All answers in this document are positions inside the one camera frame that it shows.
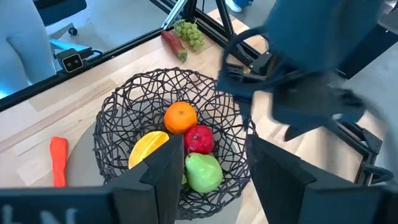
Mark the round grey placemat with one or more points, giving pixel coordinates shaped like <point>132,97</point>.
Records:
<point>81,155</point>

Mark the person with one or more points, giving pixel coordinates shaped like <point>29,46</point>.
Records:
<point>28,46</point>

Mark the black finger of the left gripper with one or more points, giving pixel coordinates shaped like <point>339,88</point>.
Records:
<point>293,133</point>
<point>245,113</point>

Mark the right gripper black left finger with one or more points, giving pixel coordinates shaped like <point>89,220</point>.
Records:
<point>124,202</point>

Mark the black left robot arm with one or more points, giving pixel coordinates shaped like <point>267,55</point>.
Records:
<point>317,31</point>

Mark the person's foot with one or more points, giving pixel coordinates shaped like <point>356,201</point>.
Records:
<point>237,4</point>

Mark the red pomegranate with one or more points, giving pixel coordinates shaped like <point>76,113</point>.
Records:
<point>199,140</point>

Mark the black table-level camera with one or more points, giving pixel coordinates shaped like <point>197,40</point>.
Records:
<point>73,61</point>

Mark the green grape bunch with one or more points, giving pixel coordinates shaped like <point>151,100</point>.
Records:
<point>189,34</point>

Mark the yellow starfruit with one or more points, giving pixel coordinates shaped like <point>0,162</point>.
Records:
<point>147,146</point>

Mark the green pear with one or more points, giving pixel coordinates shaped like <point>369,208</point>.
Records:
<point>203,172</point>

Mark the silver aluminium bracket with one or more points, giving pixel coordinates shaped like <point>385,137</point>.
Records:
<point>174,14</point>

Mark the black office chair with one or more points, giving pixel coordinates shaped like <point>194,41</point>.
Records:
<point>59,11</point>

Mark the orange carrot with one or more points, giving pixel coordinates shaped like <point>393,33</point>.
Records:
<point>59,161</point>

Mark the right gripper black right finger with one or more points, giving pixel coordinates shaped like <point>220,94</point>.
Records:
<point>295,199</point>

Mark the orange fruit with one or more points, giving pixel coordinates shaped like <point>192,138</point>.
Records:
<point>180,118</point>

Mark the red chili pepper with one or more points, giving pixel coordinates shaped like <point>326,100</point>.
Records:
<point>174,45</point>

